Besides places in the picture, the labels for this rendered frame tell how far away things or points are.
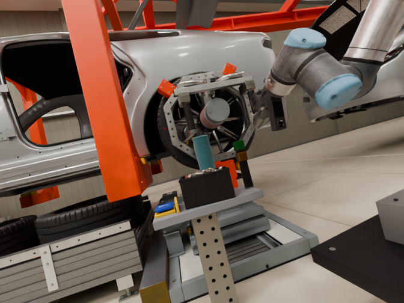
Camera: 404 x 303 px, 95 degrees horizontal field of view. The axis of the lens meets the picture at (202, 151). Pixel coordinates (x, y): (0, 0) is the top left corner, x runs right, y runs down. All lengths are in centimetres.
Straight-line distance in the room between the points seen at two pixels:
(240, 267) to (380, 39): 98
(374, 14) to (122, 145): 99
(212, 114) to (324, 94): 58
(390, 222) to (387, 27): 47
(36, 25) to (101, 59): 783
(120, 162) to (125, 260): 52
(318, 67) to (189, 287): 98
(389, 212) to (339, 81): 36
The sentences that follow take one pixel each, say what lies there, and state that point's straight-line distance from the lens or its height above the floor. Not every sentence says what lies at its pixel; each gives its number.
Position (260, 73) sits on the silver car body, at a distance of 189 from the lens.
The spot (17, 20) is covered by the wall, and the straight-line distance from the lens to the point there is 922.
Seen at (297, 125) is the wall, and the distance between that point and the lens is 986.
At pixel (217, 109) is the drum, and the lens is 100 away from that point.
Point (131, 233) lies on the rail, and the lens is 115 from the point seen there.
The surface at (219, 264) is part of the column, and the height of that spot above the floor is 21.
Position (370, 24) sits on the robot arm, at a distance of 67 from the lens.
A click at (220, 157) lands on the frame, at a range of 111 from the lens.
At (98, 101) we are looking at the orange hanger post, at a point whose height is 103.
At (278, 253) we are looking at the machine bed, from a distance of 113.
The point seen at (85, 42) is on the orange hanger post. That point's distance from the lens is 124.
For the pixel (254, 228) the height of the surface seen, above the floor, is 12.
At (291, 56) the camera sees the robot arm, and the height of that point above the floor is 83.
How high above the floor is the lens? 64
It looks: 1 degrees up
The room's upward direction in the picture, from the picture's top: 14 degrees counter-clockwise
